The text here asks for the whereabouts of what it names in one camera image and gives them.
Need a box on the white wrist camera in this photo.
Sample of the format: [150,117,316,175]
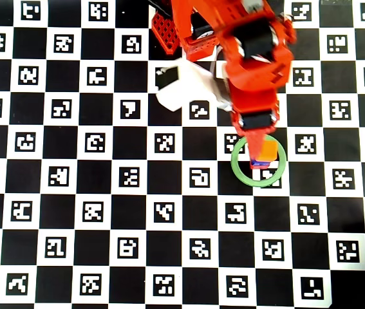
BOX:
[154,57,234,113]

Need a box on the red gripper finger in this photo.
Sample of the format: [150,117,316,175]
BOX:
[245,130,268,165]

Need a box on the green plastic ring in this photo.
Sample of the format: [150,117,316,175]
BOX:
[230,134,288,189]

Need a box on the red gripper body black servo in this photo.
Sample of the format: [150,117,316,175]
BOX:
[227,85,281,136]

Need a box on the orange cube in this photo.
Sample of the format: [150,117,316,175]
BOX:
[258,140,279,162]

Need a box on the black white marker board mat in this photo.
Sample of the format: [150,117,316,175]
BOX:
[0,0,365,306]

